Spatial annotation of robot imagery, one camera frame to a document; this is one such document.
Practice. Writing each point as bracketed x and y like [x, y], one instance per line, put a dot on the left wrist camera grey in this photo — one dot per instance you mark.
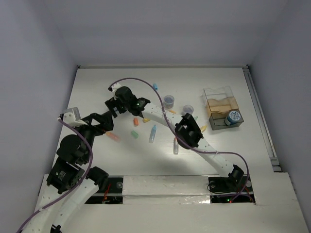
[71, 115]

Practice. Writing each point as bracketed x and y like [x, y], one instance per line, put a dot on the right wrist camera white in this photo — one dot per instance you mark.
[114, 87]

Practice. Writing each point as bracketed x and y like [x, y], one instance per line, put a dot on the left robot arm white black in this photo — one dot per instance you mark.
[72, 179]

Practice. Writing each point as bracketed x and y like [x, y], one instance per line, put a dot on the green marker cap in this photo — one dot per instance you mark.
[135, 134]

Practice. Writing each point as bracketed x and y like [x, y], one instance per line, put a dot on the blue highlighter marker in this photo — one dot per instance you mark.
[152, 134]

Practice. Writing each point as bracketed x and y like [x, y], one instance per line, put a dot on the red-orange highlighter marker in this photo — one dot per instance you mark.
[175, 146]

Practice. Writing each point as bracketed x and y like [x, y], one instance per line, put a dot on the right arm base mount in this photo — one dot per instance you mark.
[222, 191]

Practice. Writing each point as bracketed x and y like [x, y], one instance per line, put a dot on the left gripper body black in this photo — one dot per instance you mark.
[99, 128]

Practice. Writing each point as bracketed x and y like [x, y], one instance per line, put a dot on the yellow highlighter marker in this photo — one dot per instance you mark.
[203, 128]

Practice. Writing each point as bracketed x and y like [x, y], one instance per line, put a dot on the clear jar purple lid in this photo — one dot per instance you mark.
[168, 101]

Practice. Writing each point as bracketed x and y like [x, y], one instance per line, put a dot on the yellow marker cap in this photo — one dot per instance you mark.
[145, 120]

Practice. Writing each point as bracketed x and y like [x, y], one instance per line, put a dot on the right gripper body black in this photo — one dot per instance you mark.
[128, 107]

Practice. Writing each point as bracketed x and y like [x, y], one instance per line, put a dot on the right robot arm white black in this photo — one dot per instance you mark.
[184, 127]

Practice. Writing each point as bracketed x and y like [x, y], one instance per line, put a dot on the blue patterned tape roll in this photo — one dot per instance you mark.
[233, 117]

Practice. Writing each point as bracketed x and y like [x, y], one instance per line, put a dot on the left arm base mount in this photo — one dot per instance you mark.
[111, 195]

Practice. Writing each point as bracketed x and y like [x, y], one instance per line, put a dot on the pink highlighter marker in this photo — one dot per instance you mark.
[113, 136]

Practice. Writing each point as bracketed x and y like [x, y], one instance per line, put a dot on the three-compartment desk organizer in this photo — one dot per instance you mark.
[219, 102]

